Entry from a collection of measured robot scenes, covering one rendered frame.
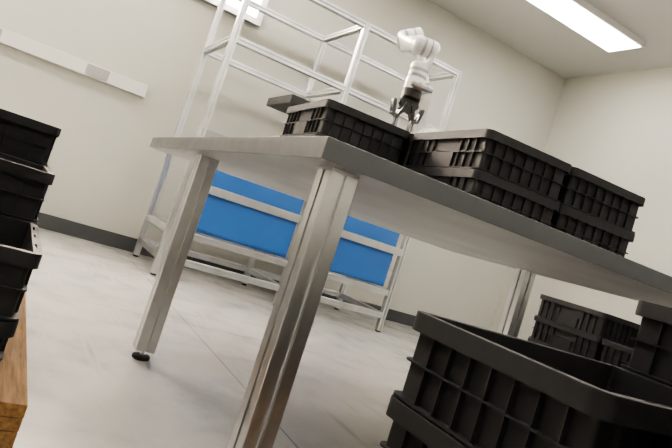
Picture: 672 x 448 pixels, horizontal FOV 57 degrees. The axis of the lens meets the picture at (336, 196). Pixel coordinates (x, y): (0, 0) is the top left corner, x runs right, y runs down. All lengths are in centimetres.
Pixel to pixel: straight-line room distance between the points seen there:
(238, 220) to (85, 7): 182
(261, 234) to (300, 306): 292
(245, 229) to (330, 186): 290
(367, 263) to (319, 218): 330
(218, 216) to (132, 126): 110
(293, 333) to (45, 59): 368
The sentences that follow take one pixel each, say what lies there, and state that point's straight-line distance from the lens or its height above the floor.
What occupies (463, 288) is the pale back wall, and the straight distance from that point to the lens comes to 607.
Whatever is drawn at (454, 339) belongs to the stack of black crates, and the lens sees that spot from 74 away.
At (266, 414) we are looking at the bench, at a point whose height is 20.
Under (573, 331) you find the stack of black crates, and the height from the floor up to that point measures 47.
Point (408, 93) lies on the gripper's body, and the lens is 232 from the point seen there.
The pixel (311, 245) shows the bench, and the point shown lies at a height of 51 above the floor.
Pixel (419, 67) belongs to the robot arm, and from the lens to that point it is 234.
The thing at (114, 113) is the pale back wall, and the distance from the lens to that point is 467.
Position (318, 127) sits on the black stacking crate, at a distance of 190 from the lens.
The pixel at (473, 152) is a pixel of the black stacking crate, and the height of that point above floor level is 87.
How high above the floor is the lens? 54
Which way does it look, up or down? 4 degrees up
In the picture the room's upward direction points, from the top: 18 degrees clockwise
